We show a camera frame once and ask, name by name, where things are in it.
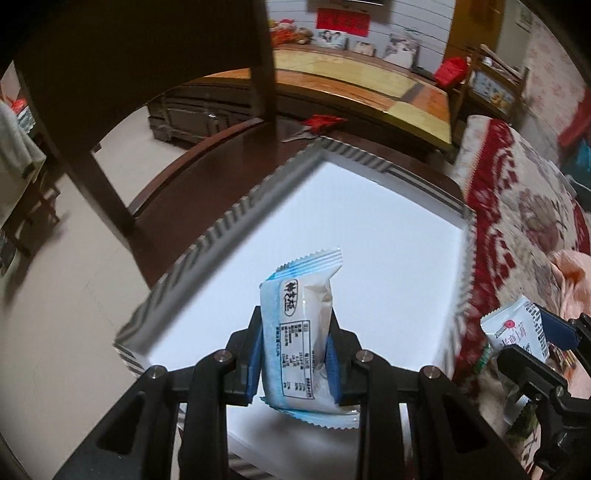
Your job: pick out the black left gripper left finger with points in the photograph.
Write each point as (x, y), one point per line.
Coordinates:
(175, 418)

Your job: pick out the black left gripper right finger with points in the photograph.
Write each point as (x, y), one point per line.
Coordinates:
(413, 424)

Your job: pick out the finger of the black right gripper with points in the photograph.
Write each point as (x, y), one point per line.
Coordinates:
(573, 335)
(538, 382)

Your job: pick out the white blue snack packet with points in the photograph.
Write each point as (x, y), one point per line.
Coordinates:
(518, 323)

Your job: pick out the light blue snack packet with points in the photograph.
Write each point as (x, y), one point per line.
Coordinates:
(300, 367)

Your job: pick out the green snack packet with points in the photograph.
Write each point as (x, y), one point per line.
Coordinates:
(484, 359)

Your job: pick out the pink quilted blanket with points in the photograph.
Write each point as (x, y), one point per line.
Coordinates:
(572, 271)

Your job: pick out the red floral plush blanket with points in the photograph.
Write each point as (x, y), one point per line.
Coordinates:
(524, 212)

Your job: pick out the striped white storage box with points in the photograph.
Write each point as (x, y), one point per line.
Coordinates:
(396, 252)

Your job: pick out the wooden side shelf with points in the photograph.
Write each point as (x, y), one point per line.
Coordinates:
(495, 84)

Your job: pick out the red gift box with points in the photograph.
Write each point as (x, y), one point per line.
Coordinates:
(451, 73)

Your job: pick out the wooden coffee table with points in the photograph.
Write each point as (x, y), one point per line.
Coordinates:
(379, 101)

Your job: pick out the dark wooden chair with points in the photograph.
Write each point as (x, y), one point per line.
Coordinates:
(204, 70)

